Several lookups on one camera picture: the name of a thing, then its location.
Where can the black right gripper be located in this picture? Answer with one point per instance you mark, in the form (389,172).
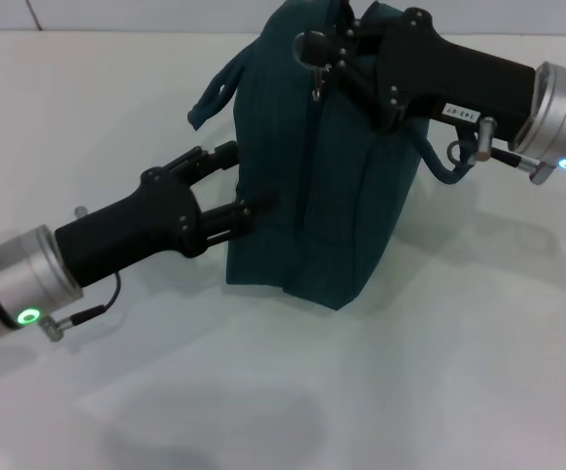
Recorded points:
(449,78)

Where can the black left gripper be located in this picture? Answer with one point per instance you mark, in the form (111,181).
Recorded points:
(131,230)

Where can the teal insulated lunch bag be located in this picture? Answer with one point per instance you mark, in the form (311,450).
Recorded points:
(322,196)

